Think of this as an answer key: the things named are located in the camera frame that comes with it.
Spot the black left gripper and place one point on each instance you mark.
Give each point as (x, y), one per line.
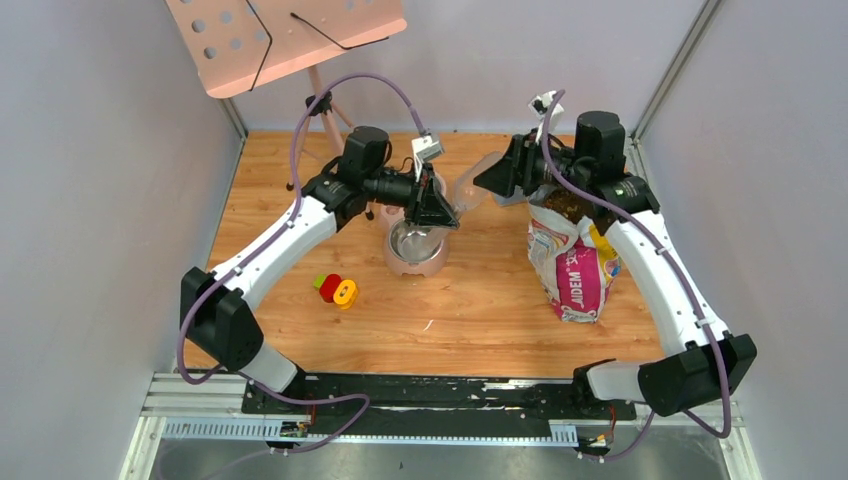
(419, 192)

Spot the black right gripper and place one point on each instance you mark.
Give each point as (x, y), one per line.
(517, 168)

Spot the clear plastic food scoop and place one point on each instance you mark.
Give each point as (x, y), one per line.
(466, 195)

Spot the cat food bag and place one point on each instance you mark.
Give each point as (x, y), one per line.
(575, 264)

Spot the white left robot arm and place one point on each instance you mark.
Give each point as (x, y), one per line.
(217, 307)

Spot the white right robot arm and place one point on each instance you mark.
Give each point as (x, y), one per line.
(704, 361)

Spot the brown pet food kibble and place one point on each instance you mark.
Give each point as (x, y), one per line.
(569, 205)

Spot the steel bowl near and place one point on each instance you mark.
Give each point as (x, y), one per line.
(413, 244)

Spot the pink double bowl feeder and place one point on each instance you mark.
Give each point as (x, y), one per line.
(386, 217)

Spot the yellow traffic light block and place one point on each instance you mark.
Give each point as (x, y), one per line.
(345, 294)

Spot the green toy block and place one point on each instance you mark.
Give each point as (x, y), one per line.
(319, 282)

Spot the red toy block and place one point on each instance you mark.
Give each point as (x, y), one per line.
(328, 287)

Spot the pink music stand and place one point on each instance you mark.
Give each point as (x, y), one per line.
(239, 45)

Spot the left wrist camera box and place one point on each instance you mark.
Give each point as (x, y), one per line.
(425, 149)

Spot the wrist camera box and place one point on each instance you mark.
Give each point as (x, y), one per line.
(544, 107)
(425, 149)

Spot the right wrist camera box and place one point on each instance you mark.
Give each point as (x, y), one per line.
(544, 107)

